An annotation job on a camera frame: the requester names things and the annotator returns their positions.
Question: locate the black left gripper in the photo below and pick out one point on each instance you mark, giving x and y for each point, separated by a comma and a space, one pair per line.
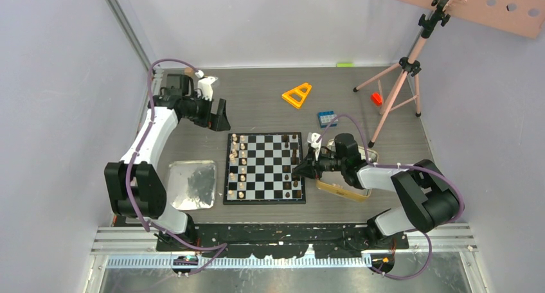
218, 121

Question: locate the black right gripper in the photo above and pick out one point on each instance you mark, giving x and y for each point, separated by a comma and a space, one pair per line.
306, 167

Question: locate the dark chess piece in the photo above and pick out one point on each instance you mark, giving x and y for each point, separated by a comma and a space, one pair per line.
294, 157

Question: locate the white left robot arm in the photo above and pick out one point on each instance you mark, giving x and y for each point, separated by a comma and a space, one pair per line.
134, 187

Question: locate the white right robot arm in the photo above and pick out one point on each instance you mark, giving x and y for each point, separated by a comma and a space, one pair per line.
427, 198

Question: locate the pink perforated board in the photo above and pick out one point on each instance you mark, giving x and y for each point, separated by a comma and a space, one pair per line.
520, 17

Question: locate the black and white chessboard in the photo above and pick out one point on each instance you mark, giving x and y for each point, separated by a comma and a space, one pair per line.
258, 169

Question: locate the blue and grey lego block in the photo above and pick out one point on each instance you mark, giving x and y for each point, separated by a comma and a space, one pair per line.
325, 117

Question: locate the yellow triangle toy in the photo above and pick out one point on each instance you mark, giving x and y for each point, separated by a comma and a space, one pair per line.
296, 97

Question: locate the silver tin lid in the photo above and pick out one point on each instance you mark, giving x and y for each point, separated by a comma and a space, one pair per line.
191, 185

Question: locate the red block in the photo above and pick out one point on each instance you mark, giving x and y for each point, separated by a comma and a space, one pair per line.
376, 98

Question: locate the pink tripod stand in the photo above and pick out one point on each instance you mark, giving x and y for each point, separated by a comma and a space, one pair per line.
409, 67

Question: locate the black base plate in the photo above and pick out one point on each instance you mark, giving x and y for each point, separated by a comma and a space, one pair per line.
281, 241

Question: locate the green block at wall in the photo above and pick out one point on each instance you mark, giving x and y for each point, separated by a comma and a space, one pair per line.
344, 64

